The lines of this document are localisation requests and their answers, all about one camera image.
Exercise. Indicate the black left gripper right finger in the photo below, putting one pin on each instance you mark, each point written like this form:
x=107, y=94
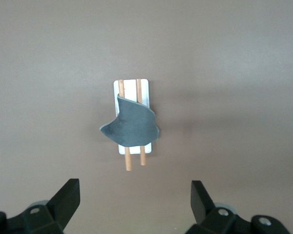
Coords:
x=217, y=221

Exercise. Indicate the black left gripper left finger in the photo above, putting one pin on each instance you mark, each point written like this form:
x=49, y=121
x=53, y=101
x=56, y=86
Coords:
x=51, y=214

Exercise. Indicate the grey microfibre towel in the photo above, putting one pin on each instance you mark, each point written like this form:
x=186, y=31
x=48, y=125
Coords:
x=131, y=122

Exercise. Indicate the white rack with wooden rods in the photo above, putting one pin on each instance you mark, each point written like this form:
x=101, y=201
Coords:
x=130, y=86

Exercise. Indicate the brown table mat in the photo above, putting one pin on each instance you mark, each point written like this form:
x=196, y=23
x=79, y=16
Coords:
x=39, y=73

